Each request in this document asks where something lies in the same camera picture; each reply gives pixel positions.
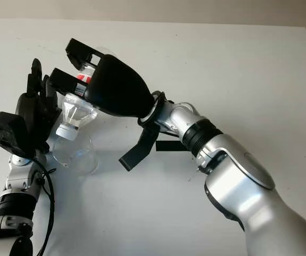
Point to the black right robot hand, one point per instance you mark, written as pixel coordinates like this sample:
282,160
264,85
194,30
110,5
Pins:
118,88

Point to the clear glass cup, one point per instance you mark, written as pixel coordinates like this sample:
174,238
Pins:
85,160

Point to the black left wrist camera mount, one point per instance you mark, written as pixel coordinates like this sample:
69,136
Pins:
6,133

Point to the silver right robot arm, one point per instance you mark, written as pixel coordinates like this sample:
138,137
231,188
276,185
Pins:
238,186

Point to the black tape strip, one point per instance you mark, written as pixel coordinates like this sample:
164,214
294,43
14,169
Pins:
169,146

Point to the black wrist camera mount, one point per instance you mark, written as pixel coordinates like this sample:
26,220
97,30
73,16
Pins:
142,149
6,133

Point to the clear plastic water bottle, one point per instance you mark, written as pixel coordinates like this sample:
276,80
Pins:
77,112

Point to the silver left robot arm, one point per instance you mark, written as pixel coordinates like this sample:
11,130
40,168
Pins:
17,192

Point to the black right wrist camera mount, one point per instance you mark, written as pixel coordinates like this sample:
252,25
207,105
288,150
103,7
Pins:
142,149

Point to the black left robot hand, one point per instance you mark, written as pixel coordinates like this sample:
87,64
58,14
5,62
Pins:
31,117

